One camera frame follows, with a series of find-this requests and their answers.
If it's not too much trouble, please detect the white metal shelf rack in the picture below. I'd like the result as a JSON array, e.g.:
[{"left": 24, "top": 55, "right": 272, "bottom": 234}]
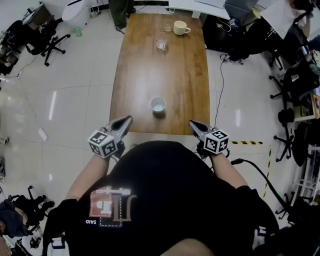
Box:
[{"left": 291, "top": 144, "right": 320, "bottom": 206}]

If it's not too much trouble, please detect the black jacket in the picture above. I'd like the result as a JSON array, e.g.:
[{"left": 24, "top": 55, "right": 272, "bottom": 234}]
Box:
[{"left": 291, "top": 122, "right": 320, "bottom": 167}]

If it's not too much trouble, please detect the white storage box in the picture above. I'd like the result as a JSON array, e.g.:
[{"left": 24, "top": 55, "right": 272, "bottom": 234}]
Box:
[{"left": 194, "top": 0, "right": 226, "bottom": 9}]

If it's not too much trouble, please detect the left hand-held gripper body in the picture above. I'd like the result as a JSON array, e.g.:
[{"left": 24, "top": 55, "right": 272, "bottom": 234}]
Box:
[{"left": 87, "top": 129, "right": 126, "bottom": 160}]

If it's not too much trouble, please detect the white desk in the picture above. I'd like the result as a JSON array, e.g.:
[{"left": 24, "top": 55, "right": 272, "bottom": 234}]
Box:
[{"left": 167, "top": 0, "right": 231, "bottom": 20}]

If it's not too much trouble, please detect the thick black gripper cable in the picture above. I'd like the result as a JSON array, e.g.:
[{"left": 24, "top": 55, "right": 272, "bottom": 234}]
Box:
[{"left": 230, "top": 157, "right": 292, "bottom": 216}]

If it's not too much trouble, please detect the black fabric case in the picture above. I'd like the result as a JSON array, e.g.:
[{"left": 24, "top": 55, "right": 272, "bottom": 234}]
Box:
[{"left": 201, "top": 14, "right": 242, "bottom": 53}]

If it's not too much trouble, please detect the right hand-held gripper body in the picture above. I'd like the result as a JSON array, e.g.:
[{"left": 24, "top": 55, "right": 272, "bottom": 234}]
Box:
[{"left": 196, "top": 129, "right": 230, "bottom": 161}]

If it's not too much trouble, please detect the white smart toilet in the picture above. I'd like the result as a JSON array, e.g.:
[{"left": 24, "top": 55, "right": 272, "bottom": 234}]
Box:
[{"left": 61, "top": 0, "right": 92, "bottom": 30}]

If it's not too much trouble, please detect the thin black power cable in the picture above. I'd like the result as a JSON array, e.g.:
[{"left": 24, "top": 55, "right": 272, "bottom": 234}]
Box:
[{"left": 212, "top": 53, "right": 230, "bottom": 127}]

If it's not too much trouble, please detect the white harness pad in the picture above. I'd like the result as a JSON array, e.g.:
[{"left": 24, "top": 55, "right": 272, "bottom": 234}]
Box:
[
  {"left": 48, "top": 233, "right": 68, "bottom": 256},
  {"left": 251, "top": 225, "right": 268, "bottom": 251}
]

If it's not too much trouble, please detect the cream ceramic mug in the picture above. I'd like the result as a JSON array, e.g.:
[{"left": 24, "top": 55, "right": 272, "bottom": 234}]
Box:
[{"left": 173, "top": 20, "right": 192, "bottom": 36}]

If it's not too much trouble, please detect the brown wooden desk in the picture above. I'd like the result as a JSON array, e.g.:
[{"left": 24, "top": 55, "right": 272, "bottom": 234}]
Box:
[{"left": 22, "top": 2, "right": 55, "bottom": 31}]

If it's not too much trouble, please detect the black office chair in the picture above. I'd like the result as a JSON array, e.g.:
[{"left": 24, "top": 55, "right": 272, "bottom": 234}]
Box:
[
  {"left": 273, "top": 107, "right": 303, "bottom": 163},
  {"left": 23, "top": 17, "right": 72, "bottom": 67},
  {"left": 7, "top": 185, "right": 56, "bottom": 227},
  {"left": 269, "top": 62, "right": 320, "bottom": 101}
]

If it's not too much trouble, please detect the person's right forearm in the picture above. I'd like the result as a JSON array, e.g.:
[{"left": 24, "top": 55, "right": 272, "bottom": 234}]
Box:
[{"left": 209, "top": 152, "right": 249, "bottom": 189}]

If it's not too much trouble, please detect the grey metal cabinet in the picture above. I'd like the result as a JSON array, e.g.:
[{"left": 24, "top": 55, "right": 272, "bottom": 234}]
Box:
[{"left": 224, "top": 0, "right": 262, "bottom": 13}]

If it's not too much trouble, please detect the person's left forearm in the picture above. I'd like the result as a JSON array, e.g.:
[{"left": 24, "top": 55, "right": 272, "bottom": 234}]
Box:
[{"left": 64, "top": 152, "right": 111, "bottom": 201}]

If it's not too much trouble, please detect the cluttered work desk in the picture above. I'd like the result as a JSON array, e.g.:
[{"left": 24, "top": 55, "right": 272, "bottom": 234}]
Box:
[{"left": 292, "top": 47, "right": 320, "bottom": 123}]

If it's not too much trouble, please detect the wooden table with metal legs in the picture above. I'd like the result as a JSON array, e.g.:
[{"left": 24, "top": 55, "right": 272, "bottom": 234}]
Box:
[{"left": 109, "top": 12, "right": 211, "bottom": 136}]

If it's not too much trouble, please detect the person's black printed t-shirt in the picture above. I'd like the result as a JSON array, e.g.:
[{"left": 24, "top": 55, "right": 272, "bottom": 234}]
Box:
[{"left": 41, "top": 140, "right": 280, "bottom": 256}]

